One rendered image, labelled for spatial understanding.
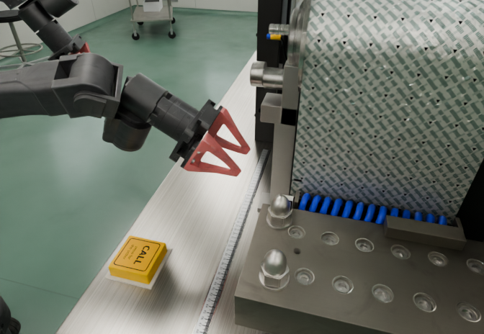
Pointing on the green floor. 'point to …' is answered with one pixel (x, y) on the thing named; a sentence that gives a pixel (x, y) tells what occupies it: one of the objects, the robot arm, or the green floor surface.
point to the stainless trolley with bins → (151, 9)
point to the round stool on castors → (17, 42)
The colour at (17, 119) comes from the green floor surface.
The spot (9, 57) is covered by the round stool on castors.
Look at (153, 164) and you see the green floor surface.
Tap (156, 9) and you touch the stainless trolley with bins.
